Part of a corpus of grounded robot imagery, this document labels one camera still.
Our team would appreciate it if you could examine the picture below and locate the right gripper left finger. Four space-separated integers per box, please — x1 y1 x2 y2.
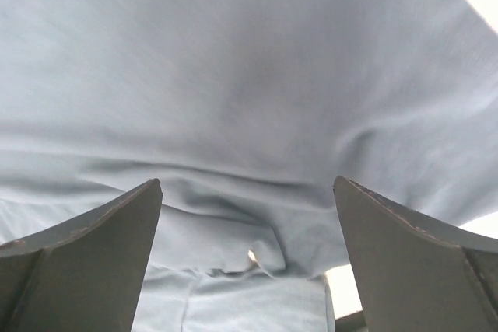
1 180 163 332

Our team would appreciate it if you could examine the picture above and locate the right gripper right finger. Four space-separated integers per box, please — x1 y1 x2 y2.
334 176 497 331

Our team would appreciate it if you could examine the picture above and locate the teal blue t-shirt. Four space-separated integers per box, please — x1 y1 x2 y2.
1 0 497 331

